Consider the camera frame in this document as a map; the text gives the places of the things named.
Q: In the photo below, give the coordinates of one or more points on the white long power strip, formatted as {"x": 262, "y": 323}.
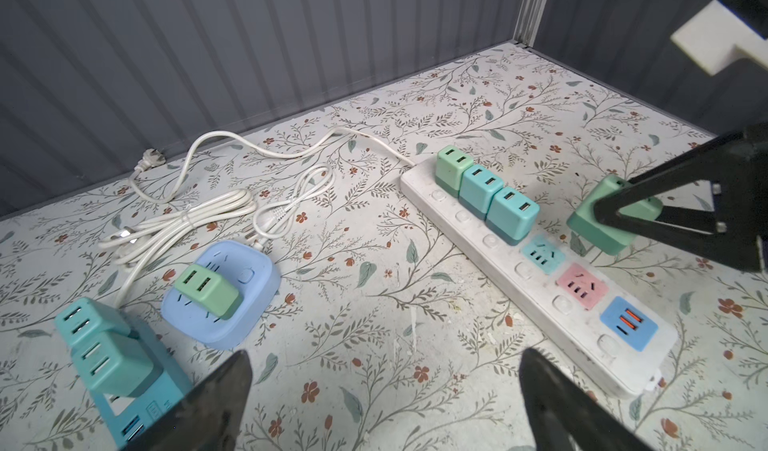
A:
{"x": 617, "y": 341}

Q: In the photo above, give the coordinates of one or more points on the teal plug cube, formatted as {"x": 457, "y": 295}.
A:
{"x": 85, "y": 318}
{"x": 477, "y": 189}
{"x": 112, "y": 364}
{"x": 511, "y": 215}

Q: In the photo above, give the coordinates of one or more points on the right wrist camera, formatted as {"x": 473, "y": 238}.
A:
{"x": 724, "y": 32}

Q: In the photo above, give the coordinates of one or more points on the teal power strip with USB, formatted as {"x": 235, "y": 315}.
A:
{"x": 127, "y": 417}

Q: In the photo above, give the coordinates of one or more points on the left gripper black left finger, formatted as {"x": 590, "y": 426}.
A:
{"x": 207, "y": 418}

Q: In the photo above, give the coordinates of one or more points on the floral patterned table mat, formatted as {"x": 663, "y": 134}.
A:
{"x": 384, "y": 336}

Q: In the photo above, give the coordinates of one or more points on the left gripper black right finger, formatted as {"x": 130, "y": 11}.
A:
{"x": 562, "y": 416}

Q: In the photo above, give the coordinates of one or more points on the blue square socket cube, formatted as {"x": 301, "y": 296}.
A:
{"x": 251, "y": 272}

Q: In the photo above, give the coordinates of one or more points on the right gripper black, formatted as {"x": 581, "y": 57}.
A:
{"x": 735, "y": 231}

